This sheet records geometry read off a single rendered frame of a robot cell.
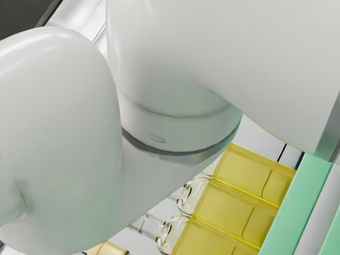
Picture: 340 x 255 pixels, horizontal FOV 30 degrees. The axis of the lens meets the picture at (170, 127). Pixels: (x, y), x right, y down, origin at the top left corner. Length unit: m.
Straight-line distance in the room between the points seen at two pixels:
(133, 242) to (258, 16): 0.65
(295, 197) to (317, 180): 0.03
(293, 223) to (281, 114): 0.35
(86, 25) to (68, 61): 0.85
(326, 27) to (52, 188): 0.16
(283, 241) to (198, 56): 0.37
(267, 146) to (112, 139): 0.68
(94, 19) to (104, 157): 0.85
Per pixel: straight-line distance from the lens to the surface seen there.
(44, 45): 0.33
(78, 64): 0.33
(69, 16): 1.22
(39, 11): 1.24
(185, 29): 0.34
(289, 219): 0.68
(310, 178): 0.70
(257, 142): 1.01
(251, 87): 0.34
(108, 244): 0.81
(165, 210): 0.96
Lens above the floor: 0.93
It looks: 15 degrees up
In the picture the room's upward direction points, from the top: 66 degrees counter-clockwise
